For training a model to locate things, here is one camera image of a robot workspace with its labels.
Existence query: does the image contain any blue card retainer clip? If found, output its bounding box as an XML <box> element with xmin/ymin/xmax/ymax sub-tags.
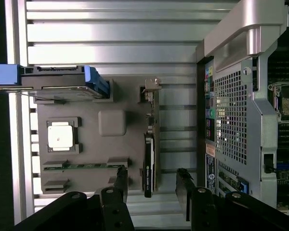
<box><xmin>236</xmin><ymin>177</ymin><xmax>250</xmax><ymax>193</ymax></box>

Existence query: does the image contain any green RAM stick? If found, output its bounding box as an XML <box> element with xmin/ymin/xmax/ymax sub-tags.
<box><xmin>43</xmin><ymin>163</ymin><xmax>125</xmax><ymax>170</ymax></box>

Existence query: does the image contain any grey parts rack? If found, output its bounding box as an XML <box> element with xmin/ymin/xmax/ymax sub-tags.
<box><xmin>28</xmin><ymin>76</ymin><xmax>165</xmax><ymax>196</ymax></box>

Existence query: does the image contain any silver CPU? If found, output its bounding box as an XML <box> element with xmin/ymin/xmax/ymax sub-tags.
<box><xmin>47</xmin><ymin>122</ymin><xmax>74</xmax><ymax>152</ymax></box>

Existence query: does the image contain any black open PC case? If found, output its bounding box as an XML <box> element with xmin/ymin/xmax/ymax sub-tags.
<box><xmin>196</xmin><ymin>0</ymin><xmax>289</xmax><ymax>210</ymax></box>

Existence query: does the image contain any CPU socket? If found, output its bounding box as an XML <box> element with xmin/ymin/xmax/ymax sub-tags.
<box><xmin>268</xmin><ymin>83</ymin><xmax>289</xmax><ymax>125</ymax></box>

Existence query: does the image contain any hard disk blue carrier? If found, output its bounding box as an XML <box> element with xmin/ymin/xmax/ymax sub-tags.
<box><xmin>0</xmin><ymin>64</ymin><xmax>110</xmax><ymax>100</ymax></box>

